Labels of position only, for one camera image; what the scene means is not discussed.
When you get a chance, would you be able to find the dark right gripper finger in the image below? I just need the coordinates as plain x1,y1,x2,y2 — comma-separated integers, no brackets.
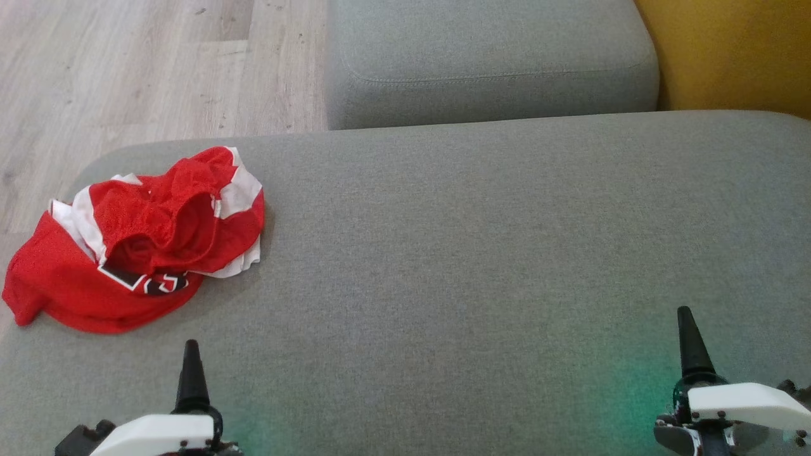
677,307,717,381

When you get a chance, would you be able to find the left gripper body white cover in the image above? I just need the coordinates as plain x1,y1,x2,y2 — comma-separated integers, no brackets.
89,404,243,456

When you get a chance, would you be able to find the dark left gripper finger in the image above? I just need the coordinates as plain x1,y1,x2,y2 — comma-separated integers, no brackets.
176,339,211,412

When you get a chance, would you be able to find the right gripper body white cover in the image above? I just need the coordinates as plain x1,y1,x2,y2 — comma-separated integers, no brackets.
655,372,811,456

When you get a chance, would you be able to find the red white jersey shirt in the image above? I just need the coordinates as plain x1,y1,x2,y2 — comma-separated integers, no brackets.
2,172,264,334

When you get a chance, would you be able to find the red shorts white stripe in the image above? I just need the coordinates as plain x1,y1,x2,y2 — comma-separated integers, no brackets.
92,146,265,274

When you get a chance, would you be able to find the large grey sofa seat cushion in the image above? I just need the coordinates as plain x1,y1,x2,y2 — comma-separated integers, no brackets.
0,110,811,456

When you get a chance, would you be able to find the small grey sofa cushion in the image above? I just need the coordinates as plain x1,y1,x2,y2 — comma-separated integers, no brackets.
324,0,660,131

